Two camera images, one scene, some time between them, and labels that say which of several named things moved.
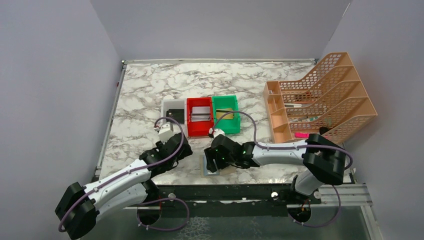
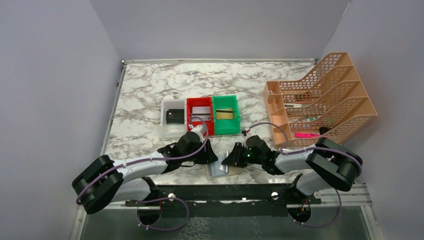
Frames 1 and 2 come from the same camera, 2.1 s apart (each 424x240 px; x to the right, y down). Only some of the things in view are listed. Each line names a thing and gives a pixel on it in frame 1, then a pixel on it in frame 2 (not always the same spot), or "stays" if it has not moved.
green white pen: x=308 y=118 stays
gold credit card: x=220 y=112 stays
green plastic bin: x=230 y=123 stays
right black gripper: x=211 y=153 to x=234 y=158
